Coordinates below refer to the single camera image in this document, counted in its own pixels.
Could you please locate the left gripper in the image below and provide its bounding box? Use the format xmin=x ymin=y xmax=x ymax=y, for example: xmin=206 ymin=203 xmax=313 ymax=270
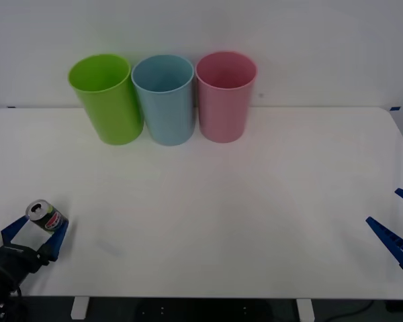
xmin=0 ymin=214 xmax=70 ymax=283

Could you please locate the dark drink can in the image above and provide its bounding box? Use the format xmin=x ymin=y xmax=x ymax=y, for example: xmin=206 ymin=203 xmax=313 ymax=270
xmin=25 ymin=199 xmax=70 ymax=235

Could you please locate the white table leg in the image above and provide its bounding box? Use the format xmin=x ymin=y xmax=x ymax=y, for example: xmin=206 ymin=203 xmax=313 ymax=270
xmin=70 ymin=297 xmax=90 ymax=320
xmin=296 ymin=298 xmax=315 ymax=322

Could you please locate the pale blue plastic bin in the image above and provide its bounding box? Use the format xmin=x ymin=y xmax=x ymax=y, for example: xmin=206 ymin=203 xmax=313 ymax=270
xmin=131 ymin=54 xmax=198 ymax=147

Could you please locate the pink plastic bin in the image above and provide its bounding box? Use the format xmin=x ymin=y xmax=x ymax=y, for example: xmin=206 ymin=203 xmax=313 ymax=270
xmin=195 ymin=50 xmax=258 ymax=144

